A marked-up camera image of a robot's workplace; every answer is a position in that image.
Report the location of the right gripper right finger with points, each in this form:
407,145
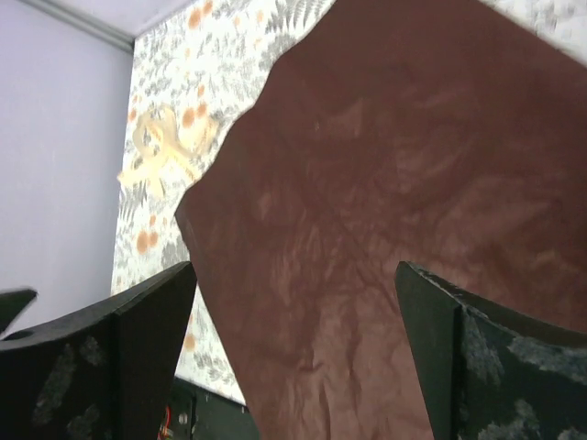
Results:
487,371

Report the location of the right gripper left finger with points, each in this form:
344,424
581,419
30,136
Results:
102,372

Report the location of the left aluminium frame post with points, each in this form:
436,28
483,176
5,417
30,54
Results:
86,23

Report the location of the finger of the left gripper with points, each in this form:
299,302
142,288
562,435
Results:
12,304

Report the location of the red wrapping paper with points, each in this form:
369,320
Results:
438,132

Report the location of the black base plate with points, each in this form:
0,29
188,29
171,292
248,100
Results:
193,413

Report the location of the cream ribbon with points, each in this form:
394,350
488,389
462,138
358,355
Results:
160,139

